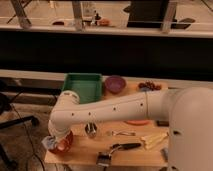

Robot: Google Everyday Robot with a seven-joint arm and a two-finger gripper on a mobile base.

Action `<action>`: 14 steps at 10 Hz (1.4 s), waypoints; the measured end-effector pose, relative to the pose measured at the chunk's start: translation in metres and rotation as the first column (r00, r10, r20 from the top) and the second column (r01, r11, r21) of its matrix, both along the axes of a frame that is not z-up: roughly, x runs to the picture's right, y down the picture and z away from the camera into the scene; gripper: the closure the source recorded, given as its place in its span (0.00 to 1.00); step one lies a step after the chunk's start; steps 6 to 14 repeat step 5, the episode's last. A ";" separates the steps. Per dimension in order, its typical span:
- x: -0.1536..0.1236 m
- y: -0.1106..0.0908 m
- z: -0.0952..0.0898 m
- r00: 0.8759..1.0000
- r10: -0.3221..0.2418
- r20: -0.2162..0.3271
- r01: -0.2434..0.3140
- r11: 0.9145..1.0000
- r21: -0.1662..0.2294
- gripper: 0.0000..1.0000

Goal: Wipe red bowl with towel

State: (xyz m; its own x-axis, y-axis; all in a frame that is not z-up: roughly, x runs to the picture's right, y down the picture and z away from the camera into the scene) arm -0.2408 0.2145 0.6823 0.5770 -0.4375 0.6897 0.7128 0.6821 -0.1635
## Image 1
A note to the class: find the black handled spatula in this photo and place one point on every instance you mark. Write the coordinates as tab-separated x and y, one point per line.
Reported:
104	158

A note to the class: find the bunch of red grapes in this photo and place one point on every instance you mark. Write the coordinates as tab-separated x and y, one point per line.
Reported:
150	85

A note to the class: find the small metal cup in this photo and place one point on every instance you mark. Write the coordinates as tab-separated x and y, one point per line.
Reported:
91	130

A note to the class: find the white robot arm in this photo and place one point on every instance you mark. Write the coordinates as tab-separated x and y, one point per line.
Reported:
188	111

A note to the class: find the green plastic tray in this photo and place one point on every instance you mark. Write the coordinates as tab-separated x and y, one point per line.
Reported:
88	86

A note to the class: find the small blue dish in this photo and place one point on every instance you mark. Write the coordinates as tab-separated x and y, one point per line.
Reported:
144	89

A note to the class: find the red bowl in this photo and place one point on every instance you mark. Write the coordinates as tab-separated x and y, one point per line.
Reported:
63	145

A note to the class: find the wooden board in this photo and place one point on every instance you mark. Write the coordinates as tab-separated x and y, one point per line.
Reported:
84	151

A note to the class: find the purple bowl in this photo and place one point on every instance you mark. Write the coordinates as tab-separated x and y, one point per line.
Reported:
115	84

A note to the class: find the blue grey towel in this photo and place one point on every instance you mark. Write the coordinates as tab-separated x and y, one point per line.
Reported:
49	142

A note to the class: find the pale yellow banana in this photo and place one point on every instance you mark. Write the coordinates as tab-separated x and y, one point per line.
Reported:
152	140

